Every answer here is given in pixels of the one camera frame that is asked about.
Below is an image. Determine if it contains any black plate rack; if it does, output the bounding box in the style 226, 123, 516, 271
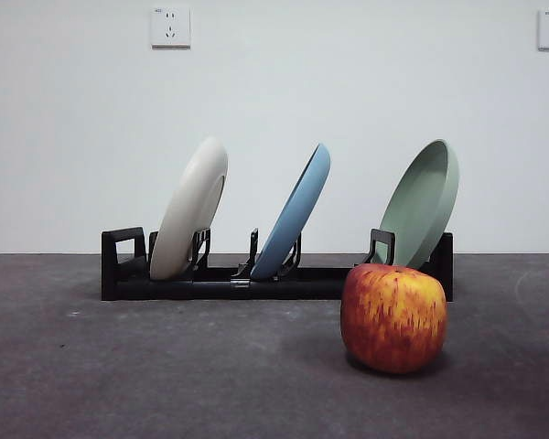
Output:
100, 226, 455, 303

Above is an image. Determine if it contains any green plate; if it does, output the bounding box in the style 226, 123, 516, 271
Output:
375, 139, 461, 271

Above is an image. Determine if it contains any red-yellow apple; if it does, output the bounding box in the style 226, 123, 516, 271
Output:
340, 262, 448, 375

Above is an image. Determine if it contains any pale cream-yellow plate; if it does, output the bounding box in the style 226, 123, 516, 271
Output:
149, 135, 230, 281

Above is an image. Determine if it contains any blue plate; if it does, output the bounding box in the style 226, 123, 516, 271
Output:
250, 142, 333, 281

